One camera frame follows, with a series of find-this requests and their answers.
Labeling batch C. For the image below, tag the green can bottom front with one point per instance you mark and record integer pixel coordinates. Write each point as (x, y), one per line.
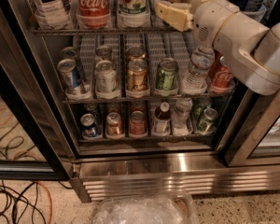
(206, 120)

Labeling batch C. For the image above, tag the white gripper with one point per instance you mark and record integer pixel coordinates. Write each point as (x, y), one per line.
(209, 19)

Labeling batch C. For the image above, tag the green can middle shelf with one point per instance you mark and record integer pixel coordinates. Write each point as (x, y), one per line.
(166, 73)

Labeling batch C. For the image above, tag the left glass fridge door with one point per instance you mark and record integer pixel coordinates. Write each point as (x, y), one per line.
(26, 142)

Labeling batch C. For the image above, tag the blue silver can middle back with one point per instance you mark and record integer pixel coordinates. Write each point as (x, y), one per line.
(72, 53)

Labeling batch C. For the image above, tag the green can bottom back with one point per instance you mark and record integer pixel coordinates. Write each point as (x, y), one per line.
(199, 105)

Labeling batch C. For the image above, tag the red can bottom front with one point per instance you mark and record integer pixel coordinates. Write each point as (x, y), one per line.
(137, 123)

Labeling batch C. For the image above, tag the gold can middle back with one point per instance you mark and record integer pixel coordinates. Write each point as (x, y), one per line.
(135, 52)

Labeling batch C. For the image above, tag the white tea bottle top shelf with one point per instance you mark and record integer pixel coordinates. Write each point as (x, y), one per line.
(54, 14)

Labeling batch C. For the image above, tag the blue pepsi can bottom front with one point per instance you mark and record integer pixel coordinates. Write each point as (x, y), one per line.
(90, 128)

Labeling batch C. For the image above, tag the clear water bottle bottom shelf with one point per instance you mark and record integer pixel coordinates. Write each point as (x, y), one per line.
(180, 117)

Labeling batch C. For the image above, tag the brown juice bottle white cap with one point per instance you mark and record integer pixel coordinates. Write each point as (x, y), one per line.
(162, 117)

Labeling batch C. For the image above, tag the white green soda can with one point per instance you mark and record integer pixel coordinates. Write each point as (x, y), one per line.
(133, 13)

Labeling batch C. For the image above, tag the right glass fridge door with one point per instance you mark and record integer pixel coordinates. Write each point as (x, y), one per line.
(258, 140)

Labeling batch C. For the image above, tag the clear water bottle middle shelf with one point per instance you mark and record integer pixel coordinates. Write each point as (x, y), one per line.
(201, 60)

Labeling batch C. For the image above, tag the red coke can middle front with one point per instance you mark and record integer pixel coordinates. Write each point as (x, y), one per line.
(222, 75)

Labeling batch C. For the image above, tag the blue silver can middle front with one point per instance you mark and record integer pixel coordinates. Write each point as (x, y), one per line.
(71, 76)

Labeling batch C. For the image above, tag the gold can bottom front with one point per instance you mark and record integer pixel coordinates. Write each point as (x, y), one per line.
(114, 127)

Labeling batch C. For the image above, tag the gold can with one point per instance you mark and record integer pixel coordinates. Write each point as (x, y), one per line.
(135, 52)
(114, 127)
(137, 75)

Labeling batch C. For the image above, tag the gold can middle front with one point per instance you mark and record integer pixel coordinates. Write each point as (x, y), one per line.
(137, 75)

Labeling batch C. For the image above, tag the blue silver can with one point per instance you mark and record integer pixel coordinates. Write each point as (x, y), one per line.
(71, 76)
(72, 53)

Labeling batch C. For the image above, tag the white can middle front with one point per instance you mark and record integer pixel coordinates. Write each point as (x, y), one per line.
(106, 77)

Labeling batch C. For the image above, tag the red coca-cola can top shelf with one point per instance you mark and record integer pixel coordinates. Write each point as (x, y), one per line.
(93, 14)

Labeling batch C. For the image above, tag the clear water bottle shelf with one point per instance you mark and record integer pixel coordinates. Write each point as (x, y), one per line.
(201, 60)
(180, 117)

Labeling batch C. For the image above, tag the stainless steel fridge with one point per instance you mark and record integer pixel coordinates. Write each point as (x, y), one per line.
(104, 167)

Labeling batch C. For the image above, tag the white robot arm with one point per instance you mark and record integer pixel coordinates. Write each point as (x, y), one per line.
(251, 49)

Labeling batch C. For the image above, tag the white can middle back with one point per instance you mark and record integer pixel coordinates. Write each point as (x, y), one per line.
(103, 52)

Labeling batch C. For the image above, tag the red coke can middle back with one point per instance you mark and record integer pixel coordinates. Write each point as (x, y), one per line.
(212, 69)

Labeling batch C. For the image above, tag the red coke can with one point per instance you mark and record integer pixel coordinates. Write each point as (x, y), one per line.
(222, 75)
(212, 69)

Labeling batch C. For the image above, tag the glass fridge door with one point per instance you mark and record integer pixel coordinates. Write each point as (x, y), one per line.
(26, 142)
(258, 140)

